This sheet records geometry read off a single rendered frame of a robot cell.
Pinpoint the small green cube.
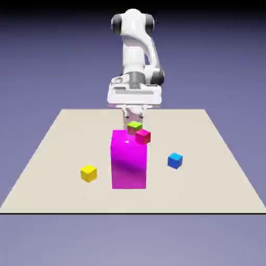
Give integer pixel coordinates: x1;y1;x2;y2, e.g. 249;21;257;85
127;121;143;136

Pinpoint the small blue cube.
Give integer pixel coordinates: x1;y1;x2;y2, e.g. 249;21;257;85
167;152;184;170

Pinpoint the large magenta box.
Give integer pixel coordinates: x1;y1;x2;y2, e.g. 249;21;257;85
110;129;149;190

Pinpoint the small red cube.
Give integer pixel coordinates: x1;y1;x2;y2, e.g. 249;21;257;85
135;128;152;145

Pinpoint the small yellow cube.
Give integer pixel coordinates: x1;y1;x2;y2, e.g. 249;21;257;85
80;164;98;183

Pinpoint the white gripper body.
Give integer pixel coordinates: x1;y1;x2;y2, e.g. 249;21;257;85
107;82;163;109

